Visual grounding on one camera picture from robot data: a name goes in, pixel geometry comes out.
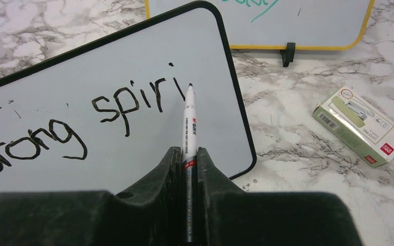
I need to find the white green eraser box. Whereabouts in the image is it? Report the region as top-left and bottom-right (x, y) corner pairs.
(312, 86), (394, 168)

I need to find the black framed whiteboard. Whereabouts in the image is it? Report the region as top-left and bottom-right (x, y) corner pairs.
(0, 1), (257, 193)

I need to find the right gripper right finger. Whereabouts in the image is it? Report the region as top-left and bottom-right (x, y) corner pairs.
(197, 148), (362, 245)

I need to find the black yellow-board stand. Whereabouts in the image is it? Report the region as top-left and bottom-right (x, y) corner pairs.
(280, 43), (296, 67)

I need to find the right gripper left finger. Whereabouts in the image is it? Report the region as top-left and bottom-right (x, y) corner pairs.
(0, 147), (181, 245)

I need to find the black white marker pen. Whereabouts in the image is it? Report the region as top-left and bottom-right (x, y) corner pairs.
(181, 84), (199, 245)

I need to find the yellow framed whiteboard with writing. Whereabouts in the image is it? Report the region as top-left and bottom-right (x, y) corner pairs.
(145, 1), (374, 50)

